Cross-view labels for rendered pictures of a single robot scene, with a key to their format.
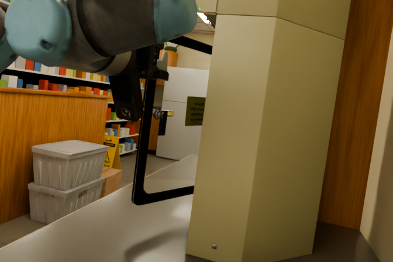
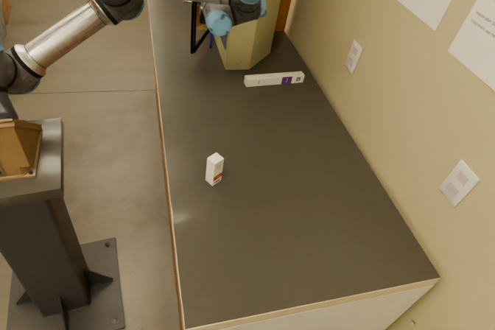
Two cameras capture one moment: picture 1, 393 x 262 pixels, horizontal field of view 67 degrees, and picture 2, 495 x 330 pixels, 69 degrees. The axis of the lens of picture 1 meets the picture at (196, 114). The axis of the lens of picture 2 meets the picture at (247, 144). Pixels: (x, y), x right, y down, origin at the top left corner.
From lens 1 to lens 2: 107 cm
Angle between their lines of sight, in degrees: 52
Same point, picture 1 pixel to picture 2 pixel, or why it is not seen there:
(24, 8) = (219, 22)
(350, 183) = (281, 8)
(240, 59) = not seen: outside the picture
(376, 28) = not seen: outside the picture
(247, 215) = (252, 48)
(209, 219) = (236, 54)
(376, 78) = not seen: outside the picture
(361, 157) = not seen: outside the picture
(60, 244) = (176, 82)
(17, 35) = (216, 30)
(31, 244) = (165, 86)
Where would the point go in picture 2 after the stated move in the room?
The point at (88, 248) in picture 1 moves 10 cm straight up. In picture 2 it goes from (188, 80) to (188, 59)
